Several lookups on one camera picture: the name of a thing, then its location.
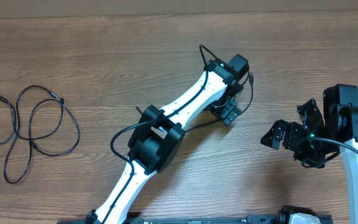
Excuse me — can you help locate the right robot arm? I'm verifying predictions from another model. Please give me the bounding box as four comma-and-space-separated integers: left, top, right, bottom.
260, 84, 358, 223

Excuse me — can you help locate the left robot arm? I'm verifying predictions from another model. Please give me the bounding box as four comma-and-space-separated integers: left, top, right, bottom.
85, 54, 249, 223

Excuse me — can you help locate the black short usb cable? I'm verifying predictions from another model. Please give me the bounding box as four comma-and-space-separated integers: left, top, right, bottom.
134, 72, 255, 133

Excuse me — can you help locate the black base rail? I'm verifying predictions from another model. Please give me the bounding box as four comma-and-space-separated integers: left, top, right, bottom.
57, 205, 334, 224

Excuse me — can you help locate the black long usb cable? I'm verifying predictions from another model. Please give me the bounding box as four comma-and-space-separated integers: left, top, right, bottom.
0, 85, 81, 185

